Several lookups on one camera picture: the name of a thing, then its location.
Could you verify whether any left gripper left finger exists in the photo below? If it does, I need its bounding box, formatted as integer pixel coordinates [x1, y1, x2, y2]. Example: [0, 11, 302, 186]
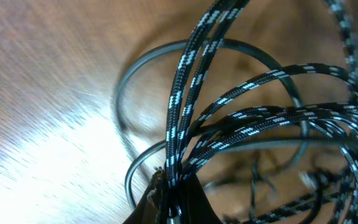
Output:
[123, 168, 169, 224]

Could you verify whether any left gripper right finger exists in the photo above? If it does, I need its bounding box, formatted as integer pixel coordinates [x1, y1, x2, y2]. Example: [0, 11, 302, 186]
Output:
[179, 175, 222, 224]

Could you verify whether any thin black cable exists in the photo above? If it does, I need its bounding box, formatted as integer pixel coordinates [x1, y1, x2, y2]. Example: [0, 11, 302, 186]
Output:
[113, 37, 358, 224]

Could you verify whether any braided black white cable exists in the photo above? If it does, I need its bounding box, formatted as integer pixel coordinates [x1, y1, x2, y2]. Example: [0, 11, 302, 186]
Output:
[165, 0, 358, 224]

